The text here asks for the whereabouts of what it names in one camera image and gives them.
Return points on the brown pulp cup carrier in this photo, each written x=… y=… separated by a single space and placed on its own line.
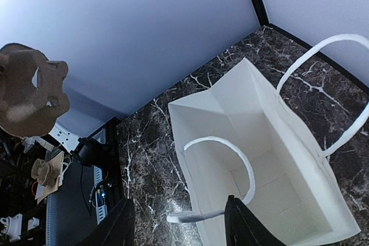
x=32 y=96

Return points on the stack of pulp carriers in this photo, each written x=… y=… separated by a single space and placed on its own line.
x=47 y=173

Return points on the brown paper bag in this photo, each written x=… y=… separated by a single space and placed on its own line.
x=240 y=138

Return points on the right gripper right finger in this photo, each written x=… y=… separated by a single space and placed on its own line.
x=242 y=227

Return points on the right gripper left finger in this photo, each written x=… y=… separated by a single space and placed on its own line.
x=117 y=228

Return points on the small circuit board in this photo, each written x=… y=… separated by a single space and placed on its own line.
x=98 y=195

